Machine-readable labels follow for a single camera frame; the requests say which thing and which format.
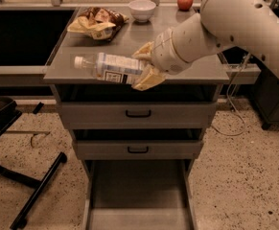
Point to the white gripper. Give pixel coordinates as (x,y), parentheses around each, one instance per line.
(165,54)

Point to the blue plastic water bottle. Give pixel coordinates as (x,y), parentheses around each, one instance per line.
(106,67)

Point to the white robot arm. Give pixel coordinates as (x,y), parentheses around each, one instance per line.
(219,25)

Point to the grey drawer cabinet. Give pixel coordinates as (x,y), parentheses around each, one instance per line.
(200,83)

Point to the grey top drawer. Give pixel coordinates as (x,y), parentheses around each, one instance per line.
(136,115)

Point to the grey middle drawer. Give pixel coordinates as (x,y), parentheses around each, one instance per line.
(136,150)

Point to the grey open bottom drawer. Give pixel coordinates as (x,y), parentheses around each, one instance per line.
(138,195)

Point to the white ceramic bowl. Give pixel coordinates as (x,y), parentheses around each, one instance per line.
(141,10)

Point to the brown yellow chip bag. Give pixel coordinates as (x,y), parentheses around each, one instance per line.
(98,23)

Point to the red apple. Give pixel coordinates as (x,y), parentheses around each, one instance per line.
(184,5)

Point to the dark cabinet at right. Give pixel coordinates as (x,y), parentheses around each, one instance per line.
(265,95)

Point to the black chair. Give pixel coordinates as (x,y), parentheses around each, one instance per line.
(22,177)

